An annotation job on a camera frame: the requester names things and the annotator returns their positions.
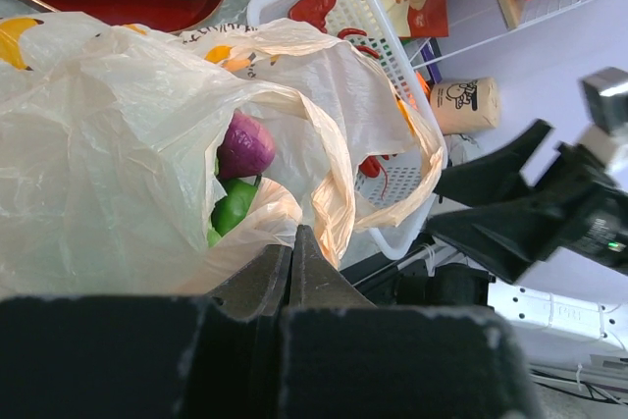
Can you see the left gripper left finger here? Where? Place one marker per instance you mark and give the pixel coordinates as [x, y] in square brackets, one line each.
[213, 355]

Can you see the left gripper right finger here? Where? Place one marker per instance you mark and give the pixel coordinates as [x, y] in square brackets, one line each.
[362, 361]

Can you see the green bell pepper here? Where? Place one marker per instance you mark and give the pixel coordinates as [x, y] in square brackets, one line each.
[232, 208]

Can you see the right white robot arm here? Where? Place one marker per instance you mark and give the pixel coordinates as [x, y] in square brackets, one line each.
[601, 324]

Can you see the purple pouch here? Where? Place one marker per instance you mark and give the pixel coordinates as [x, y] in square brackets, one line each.
[431, 54]

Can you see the white wire shelf rack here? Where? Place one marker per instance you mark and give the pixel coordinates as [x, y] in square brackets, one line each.
[473, 23]

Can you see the white plastic basket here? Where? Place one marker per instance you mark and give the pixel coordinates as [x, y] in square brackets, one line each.
[363, 12]

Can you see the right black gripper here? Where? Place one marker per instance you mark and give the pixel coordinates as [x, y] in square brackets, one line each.
[507, 226]

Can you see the orange plastic grocery bag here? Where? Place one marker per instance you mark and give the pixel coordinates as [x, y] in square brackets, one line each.
[109, 141]

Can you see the orange packet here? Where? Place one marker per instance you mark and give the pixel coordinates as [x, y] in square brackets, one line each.
[414, 91]

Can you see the purple onion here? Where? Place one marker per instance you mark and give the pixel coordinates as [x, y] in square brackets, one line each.
[248, 148]

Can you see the red toy lobster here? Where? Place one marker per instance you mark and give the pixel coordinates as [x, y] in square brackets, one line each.
[315, 12]

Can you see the red round plate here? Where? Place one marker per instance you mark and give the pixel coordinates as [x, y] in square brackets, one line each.
[165, 15]

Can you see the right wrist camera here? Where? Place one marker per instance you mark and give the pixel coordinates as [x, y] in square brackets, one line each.
[605, 92]

